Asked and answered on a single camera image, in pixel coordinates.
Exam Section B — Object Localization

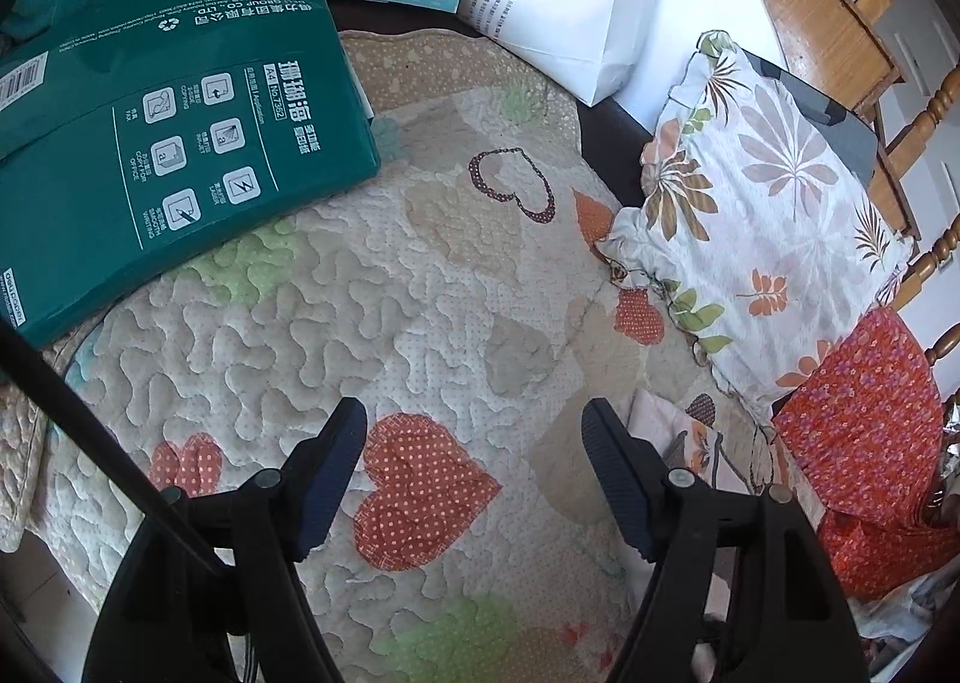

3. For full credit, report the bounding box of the dark grey pad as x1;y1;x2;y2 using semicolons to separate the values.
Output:
742;49;880;183

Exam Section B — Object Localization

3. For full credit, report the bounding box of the heart-patterned quilt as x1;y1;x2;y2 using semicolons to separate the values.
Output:
0;29;826;683

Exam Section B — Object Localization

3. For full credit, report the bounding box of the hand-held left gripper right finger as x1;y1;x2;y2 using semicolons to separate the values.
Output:
581;398;871;683

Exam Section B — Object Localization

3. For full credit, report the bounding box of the floral leaf-print pillow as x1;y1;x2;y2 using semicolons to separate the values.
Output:
596;30;916;421

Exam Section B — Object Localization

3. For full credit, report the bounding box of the red floral pillow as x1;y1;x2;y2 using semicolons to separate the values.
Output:
772;308;960;601

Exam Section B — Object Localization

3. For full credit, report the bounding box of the silver foil wrap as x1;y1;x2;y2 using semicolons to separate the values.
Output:
941;402;960;481

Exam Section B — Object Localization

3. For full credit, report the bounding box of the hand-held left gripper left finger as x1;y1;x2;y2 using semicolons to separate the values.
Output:
86;396;368;683

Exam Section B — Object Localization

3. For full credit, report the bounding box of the black strap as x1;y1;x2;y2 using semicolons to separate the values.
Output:
0;317;230;577

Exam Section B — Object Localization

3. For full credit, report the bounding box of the white patterned cloth pile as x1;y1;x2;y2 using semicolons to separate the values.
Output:
851;567;960;680

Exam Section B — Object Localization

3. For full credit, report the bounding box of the dark brown upholstery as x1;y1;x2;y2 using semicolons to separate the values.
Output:
574;101;657;208

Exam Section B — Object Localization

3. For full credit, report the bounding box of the wooden spindle headboard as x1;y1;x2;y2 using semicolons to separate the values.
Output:
799;0;960;369

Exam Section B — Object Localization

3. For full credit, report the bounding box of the green paper ream box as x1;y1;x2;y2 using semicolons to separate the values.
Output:
0;0;382;348

